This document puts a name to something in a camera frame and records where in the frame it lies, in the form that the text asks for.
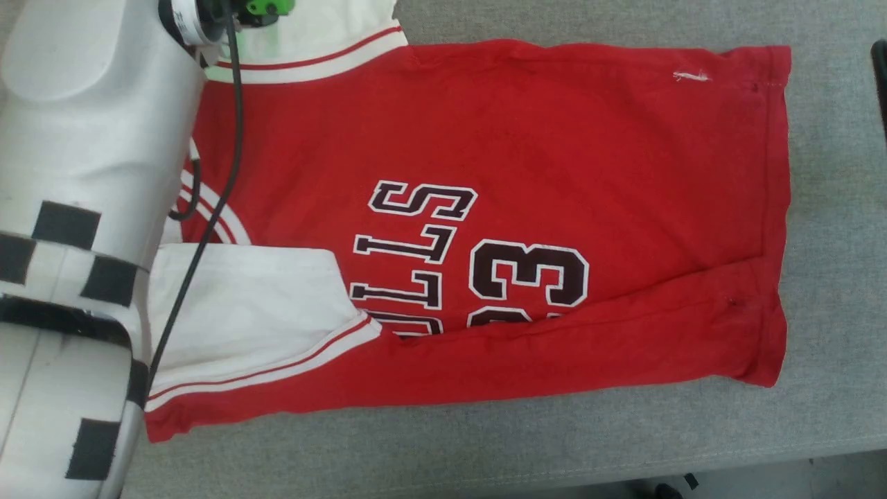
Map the red white basketball jersey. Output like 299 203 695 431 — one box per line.
142 0 793 444

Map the long black arm cable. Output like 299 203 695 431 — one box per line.
146 0 245 397

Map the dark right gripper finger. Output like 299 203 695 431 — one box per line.
871 40 887 143

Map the short black cable loop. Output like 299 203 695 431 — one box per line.
168 156 202 223

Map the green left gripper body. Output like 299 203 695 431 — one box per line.
236 0 296 28

